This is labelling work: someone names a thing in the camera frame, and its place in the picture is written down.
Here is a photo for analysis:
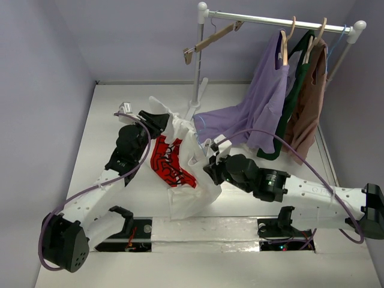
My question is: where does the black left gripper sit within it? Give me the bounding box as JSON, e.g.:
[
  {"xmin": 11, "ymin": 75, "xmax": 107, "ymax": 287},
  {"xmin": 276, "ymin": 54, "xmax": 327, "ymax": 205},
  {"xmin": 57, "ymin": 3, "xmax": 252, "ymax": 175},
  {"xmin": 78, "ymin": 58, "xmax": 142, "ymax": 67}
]
[{"xmin": 130, "ymin": 111, "xmax": 167, "ymax": 160}]

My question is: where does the white t shirt red print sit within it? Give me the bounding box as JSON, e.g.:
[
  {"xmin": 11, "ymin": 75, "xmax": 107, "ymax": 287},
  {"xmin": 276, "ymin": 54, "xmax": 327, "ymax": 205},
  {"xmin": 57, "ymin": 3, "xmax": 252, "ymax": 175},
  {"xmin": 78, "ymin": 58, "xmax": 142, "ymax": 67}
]
[{"xmin": 145, "ymin": 96, "xmax": 221, "ymax": 220}]

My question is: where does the light blue wire hanger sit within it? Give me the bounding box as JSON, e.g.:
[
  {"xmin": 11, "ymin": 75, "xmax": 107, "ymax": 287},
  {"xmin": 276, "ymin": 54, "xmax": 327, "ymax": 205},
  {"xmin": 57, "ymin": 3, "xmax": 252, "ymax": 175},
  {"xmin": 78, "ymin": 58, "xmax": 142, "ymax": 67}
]
[{"xmin": 193, "ymin": 115, "xmax": 211, "ymax": 156}]

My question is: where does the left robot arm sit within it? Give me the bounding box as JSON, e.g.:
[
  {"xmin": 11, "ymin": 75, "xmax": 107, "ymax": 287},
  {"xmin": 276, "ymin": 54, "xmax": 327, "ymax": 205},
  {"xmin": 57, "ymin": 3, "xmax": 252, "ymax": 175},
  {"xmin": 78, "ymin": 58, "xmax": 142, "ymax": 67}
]
[{"xmin": 38, "ymin": 110, "xmax": 171, "ymax": 273}]

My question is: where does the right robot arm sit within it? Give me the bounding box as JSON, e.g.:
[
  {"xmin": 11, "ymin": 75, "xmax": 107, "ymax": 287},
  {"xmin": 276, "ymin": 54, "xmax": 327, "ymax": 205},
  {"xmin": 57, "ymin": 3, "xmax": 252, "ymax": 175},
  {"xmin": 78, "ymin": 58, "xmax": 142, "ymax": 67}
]
[{"xmin": 203, "ymin": 154, "xmax": 383, "ymax": 240}]

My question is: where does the purple t shirt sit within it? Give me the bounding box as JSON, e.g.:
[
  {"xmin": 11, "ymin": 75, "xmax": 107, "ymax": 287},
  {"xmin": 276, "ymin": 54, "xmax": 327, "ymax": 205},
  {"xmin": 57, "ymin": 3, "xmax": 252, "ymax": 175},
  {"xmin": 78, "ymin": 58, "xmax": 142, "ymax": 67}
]
[{"xmin": 194, "ymin": 31, "xmax": 289, "ymax": 153}]

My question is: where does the beige wooden clip hanger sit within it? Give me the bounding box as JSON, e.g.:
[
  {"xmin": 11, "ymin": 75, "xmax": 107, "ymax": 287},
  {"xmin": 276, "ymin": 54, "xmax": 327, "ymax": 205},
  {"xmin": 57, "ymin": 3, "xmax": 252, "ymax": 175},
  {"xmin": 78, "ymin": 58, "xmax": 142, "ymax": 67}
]
[{"xmin": 183, "ymin": 21, "xmax": 244, "ymax": 65}]

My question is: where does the brown t shirt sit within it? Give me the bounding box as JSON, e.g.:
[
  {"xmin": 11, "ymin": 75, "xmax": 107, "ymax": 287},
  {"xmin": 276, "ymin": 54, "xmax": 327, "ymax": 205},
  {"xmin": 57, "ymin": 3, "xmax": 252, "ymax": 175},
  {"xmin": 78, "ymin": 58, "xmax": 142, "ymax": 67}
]
[{"xmin": 283, "ymin": 40, "xmax": 328, "ymax": 165}]

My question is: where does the dark green t shirt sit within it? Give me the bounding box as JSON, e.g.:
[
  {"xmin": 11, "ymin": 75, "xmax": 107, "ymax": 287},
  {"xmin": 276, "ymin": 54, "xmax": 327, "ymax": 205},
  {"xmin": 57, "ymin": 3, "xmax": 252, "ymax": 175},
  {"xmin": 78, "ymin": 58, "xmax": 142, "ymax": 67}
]
[{"xmin": 256, "ymin": 29, "xmax": 316, "ymax": 160}]

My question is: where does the wooden hanger with purple shirt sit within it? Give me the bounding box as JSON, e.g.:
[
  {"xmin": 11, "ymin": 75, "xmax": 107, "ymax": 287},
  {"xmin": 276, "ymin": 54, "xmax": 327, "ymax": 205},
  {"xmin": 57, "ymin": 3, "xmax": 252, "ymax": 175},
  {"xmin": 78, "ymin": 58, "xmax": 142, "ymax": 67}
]
[{"xmin": 280, "ymin": 16, "xmax": 296, "ymax": 66}]

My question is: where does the wooden hanger with green shirt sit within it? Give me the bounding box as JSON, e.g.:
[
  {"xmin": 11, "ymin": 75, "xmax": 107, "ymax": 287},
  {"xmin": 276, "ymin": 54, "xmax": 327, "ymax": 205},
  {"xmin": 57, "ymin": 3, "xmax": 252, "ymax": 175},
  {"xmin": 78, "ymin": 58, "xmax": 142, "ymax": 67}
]
[{"xmin": 303, "ymin": 17, "xmax": 327, "ymax": 64}]

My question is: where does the white metal clothes rack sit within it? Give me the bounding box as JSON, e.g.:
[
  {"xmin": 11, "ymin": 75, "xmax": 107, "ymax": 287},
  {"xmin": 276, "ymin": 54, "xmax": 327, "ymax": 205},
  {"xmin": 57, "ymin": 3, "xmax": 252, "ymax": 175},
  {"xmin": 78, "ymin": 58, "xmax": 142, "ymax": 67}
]
[{"xmin": 185, "ymin": 2, "xmax": 367, "ymax": 121}]

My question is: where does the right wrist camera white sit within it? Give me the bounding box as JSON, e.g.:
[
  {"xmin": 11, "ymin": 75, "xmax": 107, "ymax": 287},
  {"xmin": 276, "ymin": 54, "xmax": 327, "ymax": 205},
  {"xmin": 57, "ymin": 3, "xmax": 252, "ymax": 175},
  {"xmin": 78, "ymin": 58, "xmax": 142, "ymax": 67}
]
[{"xmin": 210, "ymin": 134, "xmax": 232, "ymax": 165}]

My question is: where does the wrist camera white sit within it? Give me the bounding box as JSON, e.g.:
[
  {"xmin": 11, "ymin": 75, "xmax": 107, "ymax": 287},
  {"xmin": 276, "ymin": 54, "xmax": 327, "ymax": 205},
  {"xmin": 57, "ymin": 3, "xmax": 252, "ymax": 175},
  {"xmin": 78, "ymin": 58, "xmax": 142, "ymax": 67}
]
[
  {"xmin": 210, "ymin": 134, "xmax": 232, "ymax": 165},
  {"xmin": 119, "ymin": 102, "xmax": 133, "ymax": 114}
]

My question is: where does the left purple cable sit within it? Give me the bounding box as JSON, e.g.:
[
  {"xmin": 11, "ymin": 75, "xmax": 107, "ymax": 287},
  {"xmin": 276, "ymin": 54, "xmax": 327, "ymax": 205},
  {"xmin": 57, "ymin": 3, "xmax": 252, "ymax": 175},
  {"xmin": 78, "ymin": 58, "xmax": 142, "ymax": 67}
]
[{"xmin": 38, "ymin": 112, "xmax": 152, "ymax": 270}]

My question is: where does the purple cable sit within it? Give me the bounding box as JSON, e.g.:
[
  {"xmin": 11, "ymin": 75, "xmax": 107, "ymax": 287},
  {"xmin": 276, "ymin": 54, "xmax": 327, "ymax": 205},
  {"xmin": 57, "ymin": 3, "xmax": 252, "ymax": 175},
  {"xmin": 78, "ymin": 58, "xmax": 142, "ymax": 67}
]
[
  {"xmin": 38, "ymin": 112, "xmax": 152, "ymax": 270},
  {"xmin": 211, "ymin": 128, "xmax": 365, "ymax": 250}
]

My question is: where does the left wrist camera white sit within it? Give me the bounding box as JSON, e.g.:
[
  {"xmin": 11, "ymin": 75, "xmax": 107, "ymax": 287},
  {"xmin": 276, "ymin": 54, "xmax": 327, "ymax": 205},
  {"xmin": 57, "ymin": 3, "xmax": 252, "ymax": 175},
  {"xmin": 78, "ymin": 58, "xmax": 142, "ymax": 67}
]
[{"xmin": 119, "ymin": 102, "xmax": 133, "ymax": 114}]

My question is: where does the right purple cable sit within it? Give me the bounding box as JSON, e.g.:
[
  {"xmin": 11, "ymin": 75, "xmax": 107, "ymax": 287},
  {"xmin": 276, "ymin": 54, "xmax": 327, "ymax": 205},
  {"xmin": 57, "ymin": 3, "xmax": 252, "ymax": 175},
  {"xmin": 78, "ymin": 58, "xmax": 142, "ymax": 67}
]
[{"xmin": 211, "ymin": 128, "xmax": 365, "ymax": 250}]

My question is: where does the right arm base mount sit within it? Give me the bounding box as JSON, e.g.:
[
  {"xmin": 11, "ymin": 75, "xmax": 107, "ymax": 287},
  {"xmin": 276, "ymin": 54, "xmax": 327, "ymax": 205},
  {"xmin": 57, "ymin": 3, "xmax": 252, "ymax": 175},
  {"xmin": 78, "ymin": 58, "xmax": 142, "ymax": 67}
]
[{"xmin": 257, "ymin": 206, "xmax": 316, "ymax": 252}]

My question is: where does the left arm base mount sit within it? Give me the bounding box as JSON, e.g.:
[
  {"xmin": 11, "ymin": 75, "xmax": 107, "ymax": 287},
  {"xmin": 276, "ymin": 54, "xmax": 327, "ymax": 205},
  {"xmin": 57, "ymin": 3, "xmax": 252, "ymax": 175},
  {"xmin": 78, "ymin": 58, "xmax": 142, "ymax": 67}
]
[{"xmin": 95, "ymin": 206, "xmax": 152, "ymax": 253}]

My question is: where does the blue wire hanger far right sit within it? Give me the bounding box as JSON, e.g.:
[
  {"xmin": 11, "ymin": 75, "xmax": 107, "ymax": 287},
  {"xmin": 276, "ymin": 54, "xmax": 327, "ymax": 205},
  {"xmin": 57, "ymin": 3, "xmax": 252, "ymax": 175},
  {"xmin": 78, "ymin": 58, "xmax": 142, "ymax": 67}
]
[{"xmin": 325, "ymin": 24, "xmax": 347, "ymax": 74}]

